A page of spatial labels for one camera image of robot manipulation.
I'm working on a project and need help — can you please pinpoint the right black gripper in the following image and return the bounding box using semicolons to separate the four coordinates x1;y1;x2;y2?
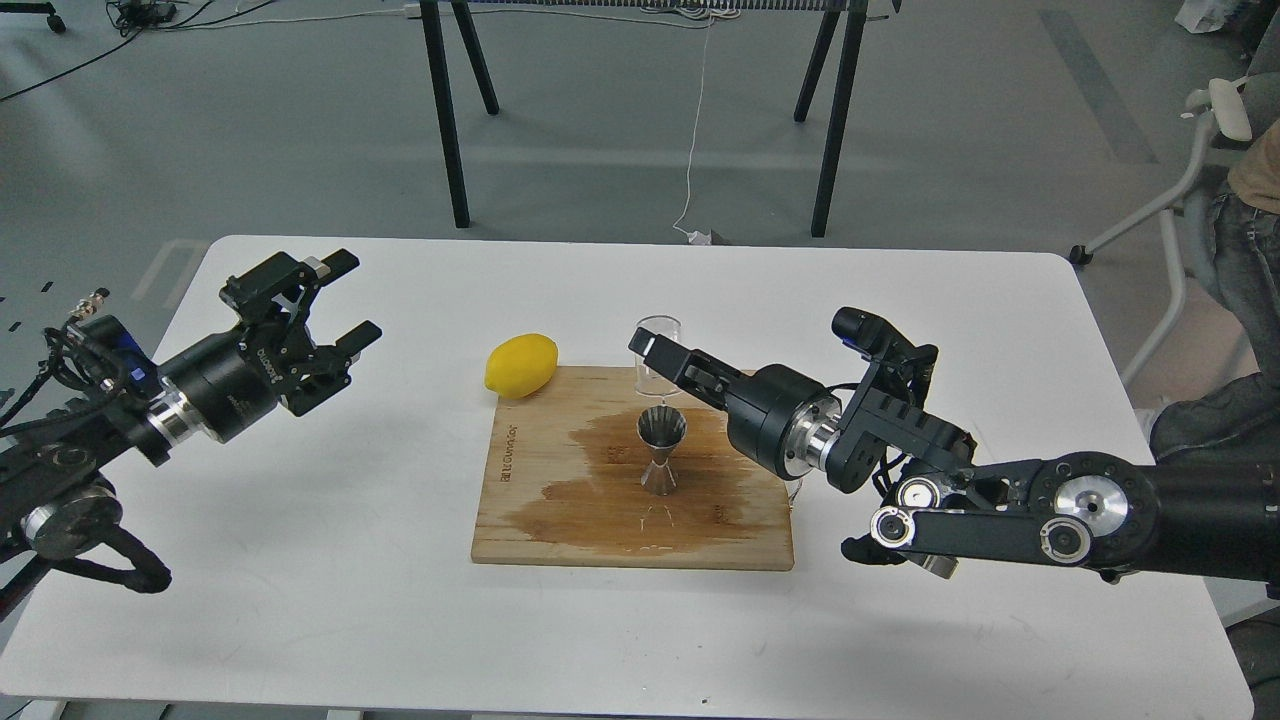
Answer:
628;331;844;480

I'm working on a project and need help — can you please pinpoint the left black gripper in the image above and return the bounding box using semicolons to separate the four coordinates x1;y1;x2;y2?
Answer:
155;249;383;446

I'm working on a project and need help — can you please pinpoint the clear glass cup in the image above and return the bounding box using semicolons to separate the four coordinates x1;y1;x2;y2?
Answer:
632;315;685;406

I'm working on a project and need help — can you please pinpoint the steel double jigger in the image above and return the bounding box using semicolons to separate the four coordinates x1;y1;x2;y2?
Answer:
637;405;687;496

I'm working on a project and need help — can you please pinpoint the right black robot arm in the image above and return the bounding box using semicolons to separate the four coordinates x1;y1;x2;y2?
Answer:
628;307;1279;598

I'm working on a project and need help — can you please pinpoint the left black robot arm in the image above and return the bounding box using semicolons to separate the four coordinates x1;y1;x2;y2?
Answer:
1;249;381;615

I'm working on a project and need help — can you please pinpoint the wooden cutting board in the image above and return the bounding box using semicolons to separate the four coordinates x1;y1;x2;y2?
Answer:
471;366;794;571

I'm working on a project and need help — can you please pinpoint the yellow lemon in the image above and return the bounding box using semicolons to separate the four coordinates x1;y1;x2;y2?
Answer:
484;333;558;398

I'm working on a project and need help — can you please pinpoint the black legged background table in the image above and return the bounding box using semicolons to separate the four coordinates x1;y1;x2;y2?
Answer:
404;0;901;238

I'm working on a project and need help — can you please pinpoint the person in brown shirt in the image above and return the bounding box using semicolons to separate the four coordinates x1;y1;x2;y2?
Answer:
1135;140;1280;466

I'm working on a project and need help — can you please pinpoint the white office chair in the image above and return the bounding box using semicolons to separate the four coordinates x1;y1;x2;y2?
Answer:
1068;13;1277;387

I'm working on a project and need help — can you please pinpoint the white hanging cable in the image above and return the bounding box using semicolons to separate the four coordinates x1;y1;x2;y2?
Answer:
672;15;713;243

